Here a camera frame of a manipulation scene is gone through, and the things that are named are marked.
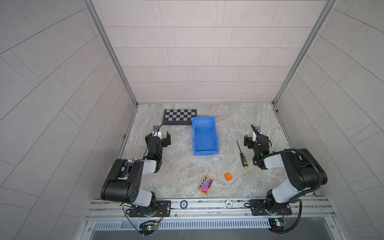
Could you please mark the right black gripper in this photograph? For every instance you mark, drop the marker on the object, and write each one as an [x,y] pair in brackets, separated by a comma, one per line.
[250,141]

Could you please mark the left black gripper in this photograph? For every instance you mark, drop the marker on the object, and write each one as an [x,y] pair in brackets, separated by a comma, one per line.
[165,142]

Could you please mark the black yellow screwdriver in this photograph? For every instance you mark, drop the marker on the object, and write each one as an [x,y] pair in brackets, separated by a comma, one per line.
[243,159]

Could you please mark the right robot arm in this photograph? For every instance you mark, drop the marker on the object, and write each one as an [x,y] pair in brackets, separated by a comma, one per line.
[304,175]

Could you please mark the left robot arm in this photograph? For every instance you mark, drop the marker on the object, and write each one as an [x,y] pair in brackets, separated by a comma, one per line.
[123,183]

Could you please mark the blue plastic bin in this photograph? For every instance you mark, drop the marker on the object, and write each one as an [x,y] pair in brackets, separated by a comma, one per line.
[205,136]

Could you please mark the black white checkerboard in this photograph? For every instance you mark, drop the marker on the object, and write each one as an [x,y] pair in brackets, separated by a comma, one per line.
[179,116]

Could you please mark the small orange cube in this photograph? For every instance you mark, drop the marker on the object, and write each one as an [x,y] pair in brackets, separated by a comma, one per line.
[228,177]

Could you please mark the colourful card pack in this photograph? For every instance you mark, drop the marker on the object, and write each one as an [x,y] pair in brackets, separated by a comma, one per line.
[205,185]

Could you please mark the white round sticker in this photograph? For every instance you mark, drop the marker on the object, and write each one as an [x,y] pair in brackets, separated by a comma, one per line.
[229,204]

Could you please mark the left circuit board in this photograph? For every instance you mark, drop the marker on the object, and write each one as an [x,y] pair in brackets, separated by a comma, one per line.
[149,227]

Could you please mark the circuit board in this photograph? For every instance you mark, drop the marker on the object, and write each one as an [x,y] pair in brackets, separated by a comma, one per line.
[277,224]
[149,227]

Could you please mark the right circuit board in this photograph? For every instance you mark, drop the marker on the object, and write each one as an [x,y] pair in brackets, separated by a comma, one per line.
[277,224]

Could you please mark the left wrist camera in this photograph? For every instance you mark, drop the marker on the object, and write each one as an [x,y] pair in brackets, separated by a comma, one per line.
[156,128]

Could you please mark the black ring sticker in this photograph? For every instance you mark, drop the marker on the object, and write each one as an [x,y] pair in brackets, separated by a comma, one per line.
[183,204]

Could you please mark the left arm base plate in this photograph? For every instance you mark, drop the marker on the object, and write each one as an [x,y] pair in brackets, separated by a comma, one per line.
[159,209]

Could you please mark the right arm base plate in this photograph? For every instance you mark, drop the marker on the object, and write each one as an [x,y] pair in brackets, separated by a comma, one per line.
[261,207]

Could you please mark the aluminium front rail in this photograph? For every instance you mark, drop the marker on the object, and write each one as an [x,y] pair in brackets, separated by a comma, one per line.
[214,208]

